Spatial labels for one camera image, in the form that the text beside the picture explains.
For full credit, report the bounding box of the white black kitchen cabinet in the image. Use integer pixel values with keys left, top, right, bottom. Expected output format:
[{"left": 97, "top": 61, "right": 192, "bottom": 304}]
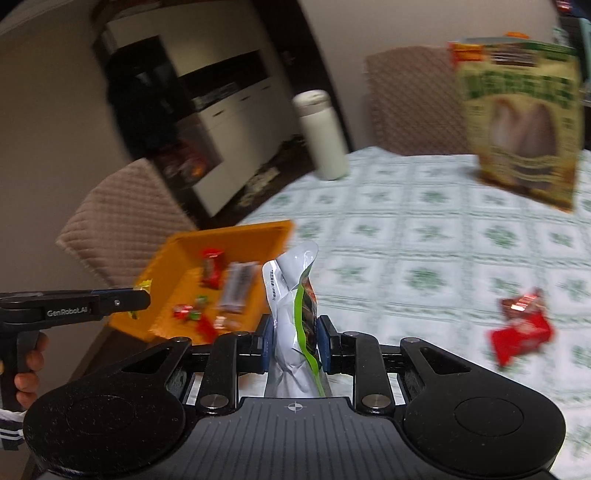
[{"left": 91, "top": 1, "right": 311, "bottom": 228}]

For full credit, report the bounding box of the orange plastic tray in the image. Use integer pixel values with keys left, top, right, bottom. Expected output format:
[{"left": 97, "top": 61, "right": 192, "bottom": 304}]
[{"left": 109, "top": 220, "right": 294, "bottom": 345}]

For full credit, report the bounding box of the brown red candy packet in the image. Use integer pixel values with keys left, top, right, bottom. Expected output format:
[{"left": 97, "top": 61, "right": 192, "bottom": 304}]
[{"left": 499, "top": 288, "right": 547, "bottom": 321}]

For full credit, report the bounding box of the beige quilted chair left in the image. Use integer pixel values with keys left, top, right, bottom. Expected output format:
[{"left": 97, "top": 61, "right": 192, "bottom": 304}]
[{"left": 56, "top": 159, "right": 196, "bottom": 287}]

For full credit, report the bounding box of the white thermos bottle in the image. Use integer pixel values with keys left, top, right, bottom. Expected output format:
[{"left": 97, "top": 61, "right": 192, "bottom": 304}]
[{"left": 293, "top": 90, "right": 349, "bottom": 181}]

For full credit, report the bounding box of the red candy wrapper in tray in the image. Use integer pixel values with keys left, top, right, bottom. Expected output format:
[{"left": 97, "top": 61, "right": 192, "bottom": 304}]
[{"left": 195, "top": 314, "right": 242, "bottom": 344}]

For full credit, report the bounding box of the green patterned tablecloth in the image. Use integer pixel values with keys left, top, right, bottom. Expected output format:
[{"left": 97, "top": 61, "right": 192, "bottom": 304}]
[{"left": 247, "top": 147, "right": 590, "bottom": 479}]

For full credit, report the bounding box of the silver brown snack bar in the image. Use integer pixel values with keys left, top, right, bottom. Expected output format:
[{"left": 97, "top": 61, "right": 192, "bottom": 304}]
[{"left": 218, "top": 262, "right": 259, "bottom": 313}]

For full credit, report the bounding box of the small red green candy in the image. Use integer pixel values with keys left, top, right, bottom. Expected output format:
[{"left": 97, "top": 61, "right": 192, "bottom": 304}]
[{"left": 172, "top": 295, "right": 209, "bottom": 322}]

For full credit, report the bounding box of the person's left hand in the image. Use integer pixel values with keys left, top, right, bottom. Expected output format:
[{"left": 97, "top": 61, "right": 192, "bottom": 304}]
[{"left": 1, "top": 333, "right": 49, "bottom": 412}]

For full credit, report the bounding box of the red snack packet on table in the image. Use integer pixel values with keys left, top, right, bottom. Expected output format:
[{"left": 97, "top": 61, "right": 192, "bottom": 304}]
[{"left": 489, "top": 311, "right": 554, "bottom": 368}]

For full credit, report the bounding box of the beige quilted chair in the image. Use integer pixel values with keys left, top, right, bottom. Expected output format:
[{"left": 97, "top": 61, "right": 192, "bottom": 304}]
[
  {"left": 56, "top": 159, "right": 196, "bottom": 287},
  {"left": 366, "top": 46, "right": 470, "bottom": 155}
]

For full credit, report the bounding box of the beige quilted chair back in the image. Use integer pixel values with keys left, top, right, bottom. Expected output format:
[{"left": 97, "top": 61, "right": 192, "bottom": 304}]
[{"left": 366, "top": 46, "right": 470, "bottom": 155}]

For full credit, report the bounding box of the striped sleeve forearm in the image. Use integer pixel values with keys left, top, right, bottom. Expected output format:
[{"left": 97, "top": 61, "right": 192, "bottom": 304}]
[{"left": 0, "top": 409, "right": 26, "bottom": 451}]

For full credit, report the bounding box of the white green snack pouch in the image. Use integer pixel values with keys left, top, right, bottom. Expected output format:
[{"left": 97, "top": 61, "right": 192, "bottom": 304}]
[{"left": 262, "top": 241, "right": 332, "bottom": 398}]

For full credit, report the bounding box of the large green snack bag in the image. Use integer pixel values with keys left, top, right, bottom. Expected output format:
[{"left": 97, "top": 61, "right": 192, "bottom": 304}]
[{"left": 449, "top": 37, "right": 584, "bottom": 211}]

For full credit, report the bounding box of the red snack packet in tray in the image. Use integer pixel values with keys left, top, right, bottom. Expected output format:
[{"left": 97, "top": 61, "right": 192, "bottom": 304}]
[{"left": 201, "top": 248, "right": 225, "bottom": 290}]

